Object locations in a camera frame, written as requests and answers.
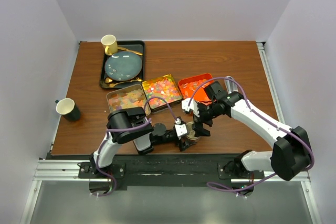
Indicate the black serving tray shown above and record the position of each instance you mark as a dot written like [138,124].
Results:
[137,45]

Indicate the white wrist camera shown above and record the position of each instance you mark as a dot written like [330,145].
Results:
[189,105]
[180,128]

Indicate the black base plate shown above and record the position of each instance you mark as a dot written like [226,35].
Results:
[171,170]

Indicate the orange box of lollipops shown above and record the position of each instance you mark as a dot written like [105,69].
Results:
[189,85]

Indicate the metal candy scoop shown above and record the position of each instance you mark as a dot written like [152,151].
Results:
[230,84]

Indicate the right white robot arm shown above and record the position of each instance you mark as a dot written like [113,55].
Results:
[291,151]

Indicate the gold spoon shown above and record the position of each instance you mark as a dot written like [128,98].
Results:
[109,81]

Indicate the silver tin of popsicle candies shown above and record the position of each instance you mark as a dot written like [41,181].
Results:
[125,98]

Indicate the yellow mug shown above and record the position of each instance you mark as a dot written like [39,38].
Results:
[110,45]

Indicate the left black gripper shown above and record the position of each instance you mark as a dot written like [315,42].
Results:
[184,144]

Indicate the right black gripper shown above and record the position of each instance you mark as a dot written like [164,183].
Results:
[198,126]

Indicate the dark green paper cup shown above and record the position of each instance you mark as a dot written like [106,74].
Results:
[68,109]

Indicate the blue-grey plate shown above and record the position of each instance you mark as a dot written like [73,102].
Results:
[123,66]

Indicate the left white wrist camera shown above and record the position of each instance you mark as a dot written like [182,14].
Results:
[180,128]

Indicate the gold fork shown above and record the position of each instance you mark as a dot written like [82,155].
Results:
[106,86]

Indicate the gold tin of gummy candies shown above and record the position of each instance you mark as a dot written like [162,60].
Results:
[164,87]

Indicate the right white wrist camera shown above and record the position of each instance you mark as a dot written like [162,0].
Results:
[189,105]

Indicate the clear plastic jar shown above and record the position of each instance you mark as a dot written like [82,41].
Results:
[191,136]

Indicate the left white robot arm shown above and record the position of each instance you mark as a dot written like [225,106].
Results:
[132,125]

